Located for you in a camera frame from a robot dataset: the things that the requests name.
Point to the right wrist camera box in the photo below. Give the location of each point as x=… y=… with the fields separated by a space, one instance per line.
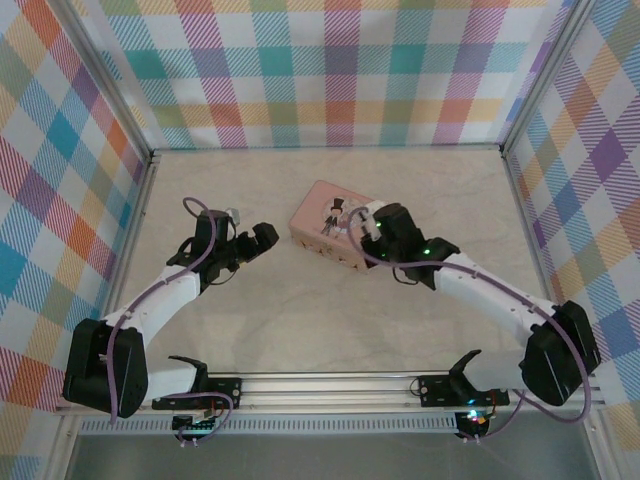
x=376 y=205

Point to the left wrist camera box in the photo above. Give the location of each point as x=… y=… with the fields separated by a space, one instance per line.
x=232 y=216

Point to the aluminium front rail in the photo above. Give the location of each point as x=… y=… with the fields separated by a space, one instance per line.
x=325 y=390

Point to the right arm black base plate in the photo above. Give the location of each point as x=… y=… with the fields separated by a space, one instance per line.
x=435 y=390

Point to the aluminium frame post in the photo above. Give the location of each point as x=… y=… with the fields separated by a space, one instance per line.
x=547 y=75
x=107 y=82

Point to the left controller board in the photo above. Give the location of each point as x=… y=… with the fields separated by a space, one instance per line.
x=192 y=422

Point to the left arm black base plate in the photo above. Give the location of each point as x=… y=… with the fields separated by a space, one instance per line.
x=227 y=389

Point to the pink tin box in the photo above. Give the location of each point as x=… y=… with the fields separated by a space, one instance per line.
x=320 y=220

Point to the controller board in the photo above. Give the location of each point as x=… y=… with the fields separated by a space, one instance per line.
x=474 y=419
x=192 y=422

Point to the right controller board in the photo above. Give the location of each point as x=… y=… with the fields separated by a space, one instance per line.
x=474 y=419

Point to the aluminium side rail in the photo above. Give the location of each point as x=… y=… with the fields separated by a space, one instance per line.
x=530 y=235
x=135 y=220

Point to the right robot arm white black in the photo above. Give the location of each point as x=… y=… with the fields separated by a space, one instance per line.
x=490 y=295

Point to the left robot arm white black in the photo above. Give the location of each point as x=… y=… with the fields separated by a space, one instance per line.
x=150 y=305

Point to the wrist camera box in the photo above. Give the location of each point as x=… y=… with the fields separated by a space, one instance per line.
x=376 y=205
x=232 y=216

